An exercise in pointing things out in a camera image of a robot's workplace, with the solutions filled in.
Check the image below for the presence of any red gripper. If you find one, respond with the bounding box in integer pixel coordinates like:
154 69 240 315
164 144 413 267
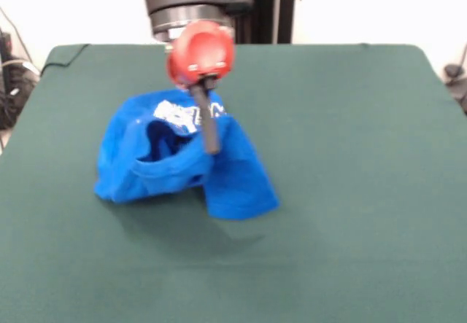
166 20 236 155

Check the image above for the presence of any blue printed t-shirt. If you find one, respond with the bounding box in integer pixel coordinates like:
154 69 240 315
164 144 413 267
93 88 281 222

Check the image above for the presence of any dark green table cloth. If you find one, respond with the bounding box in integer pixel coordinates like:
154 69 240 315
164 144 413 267
0 43 467 323

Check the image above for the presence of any black floor stand base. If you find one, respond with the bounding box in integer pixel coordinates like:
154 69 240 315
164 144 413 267
0 27 41 131
443 63 467 116

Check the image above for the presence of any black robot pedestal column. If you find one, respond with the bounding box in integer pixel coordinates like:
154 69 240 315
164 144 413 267
233 0 303 45

